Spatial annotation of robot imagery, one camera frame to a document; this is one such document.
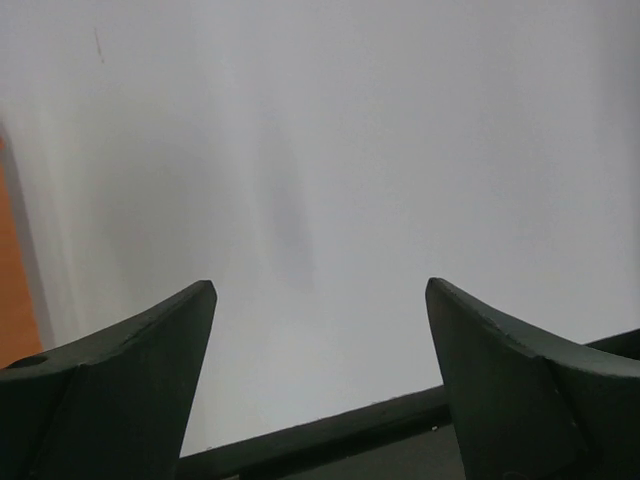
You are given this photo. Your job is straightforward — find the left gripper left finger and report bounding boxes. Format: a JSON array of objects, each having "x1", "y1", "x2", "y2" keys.
[{"x1": 1, "y1": 280, "x2": 217, "y2": 479}]

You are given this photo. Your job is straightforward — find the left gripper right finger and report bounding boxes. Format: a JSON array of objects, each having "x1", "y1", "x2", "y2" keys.
[{"x1": 425, "y1": 278, "x2": 639, "y2": 479}]

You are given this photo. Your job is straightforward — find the orange plastic laundry basket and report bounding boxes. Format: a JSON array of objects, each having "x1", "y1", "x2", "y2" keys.
[{"x1": 1, "y1": 135, "x2": 43, "y2": 367}]

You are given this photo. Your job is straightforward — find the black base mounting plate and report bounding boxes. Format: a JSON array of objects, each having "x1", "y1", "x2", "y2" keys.
[{"x1": 177, "y1": 329, "x2": 640, "y2": 480}]

